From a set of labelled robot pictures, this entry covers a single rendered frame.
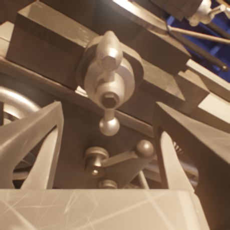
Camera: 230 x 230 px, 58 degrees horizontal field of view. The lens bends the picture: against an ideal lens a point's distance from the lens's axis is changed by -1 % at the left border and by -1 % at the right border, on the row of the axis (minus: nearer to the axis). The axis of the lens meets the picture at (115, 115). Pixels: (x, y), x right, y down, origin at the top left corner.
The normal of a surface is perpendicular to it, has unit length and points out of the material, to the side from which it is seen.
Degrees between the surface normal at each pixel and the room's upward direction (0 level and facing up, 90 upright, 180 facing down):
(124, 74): 90
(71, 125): 90
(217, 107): 36
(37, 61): 90
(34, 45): 90
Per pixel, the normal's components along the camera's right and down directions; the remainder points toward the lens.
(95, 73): 0.01, 0.60
